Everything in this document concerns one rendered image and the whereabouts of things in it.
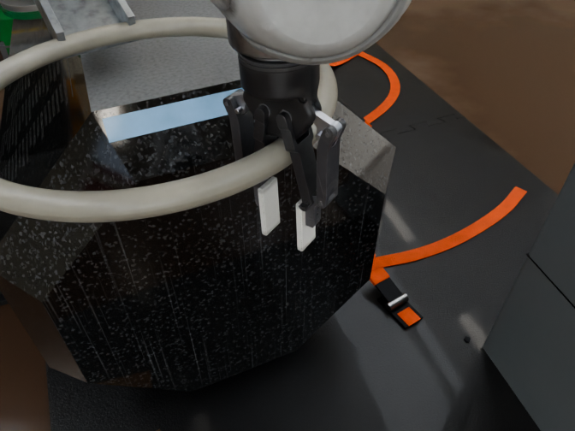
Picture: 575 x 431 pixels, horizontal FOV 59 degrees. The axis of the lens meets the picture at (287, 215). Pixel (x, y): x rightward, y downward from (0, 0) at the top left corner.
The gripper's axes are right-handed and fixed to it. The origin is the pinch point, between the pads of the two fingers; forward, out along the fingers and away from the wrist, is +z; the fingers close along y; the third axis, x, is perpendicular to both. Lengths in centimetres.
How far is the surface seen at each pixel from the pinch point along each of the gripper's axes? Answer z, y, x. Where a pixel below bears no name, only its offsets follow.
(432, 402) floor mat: 84, -15, -38
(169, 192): -9.9, 4.3, 12.4
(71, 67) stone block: -1, 56, -13
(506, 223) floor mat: 81, -11, -113
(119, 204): -9.7, 7.3, 16.0
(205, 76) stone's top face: -2.0, 30.4, -20.6
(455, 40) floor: 74, 56, -244
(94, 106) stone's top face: -2.0, 38.4, -4.0
